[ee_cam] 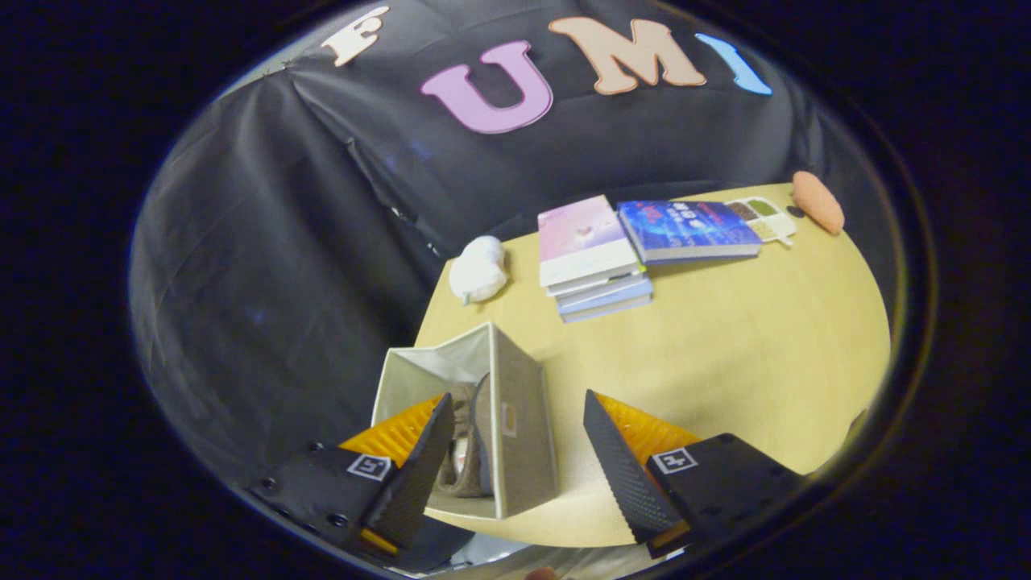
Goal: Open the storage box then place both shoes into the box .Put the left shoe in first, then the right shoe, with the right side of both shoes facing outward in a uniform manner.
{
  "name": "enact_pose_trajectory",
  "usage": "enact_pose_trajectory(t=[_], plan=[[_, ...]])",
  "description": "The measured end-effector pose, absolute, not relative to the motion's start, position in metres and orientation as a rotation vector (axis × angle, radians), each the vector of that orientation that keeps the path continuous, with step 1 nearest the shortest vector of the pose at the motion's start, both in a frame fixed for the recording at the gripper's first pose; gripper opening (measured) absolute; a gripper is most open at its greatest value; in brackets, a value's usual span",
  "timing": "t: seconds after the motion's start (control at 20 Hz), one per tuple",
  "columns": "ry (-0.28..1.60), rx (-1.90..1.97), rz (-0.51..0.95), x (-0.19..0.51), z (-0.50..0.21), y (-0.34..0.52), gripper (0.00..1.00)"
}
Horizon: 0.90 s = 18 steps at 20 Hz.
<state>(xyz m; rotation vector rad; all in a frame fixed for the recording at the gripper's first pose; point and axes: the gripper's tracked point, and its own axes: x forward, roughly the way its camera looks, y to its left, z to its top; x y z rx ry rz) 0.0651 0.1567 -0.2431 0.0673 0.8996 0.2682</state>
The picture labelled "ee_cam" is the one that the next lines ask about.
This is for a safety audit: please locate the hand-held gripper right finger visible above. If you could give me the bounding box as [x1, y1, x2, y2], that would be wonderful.
[583, 390, 807, 561]

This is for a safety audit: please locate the grey fabric storage box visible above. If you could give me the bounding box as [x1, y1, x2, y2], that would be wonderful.
[371, 322, 559, 520]

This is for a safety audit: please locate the white fluffy plush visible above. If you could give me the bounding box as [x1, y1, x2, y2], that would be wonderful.
[448, 235, 511, 306]

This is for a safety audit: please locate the pale blue book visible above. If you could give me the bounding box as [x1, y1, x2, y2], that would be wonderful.
[554, 274, 652, 312]
[558, 292, 654, 325]

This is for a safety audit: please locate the black backdrop cloth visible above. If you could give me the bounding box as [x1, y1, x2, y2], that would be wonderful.
[129, 0, 903, 516]

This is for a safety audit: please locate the pink cover book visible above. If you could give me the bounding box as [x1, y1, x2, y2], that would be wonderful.
[537, 195, 644, 296]

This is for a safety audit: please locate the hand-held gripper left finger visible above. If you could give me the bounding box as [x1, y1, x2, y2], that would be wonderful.
[248, 392, 457, 558]

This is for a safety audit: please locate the brown fuzzy slipper shoe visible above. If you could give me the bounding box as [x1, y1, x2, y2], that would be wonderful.
[439, 375, 495, 499]

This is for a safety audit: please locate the orange oval sponge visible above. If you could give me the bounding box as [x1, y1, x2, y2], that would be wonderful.
[791, 171, 846, 236]

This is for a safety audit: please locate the white compartment tray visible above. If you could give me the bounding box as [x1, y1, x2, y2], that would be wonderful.
[725, 196, 799, 246]

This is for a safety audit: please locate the blue cover book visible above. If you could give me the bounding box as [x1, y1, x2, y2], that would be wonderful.
[617, 200, 764, 266]

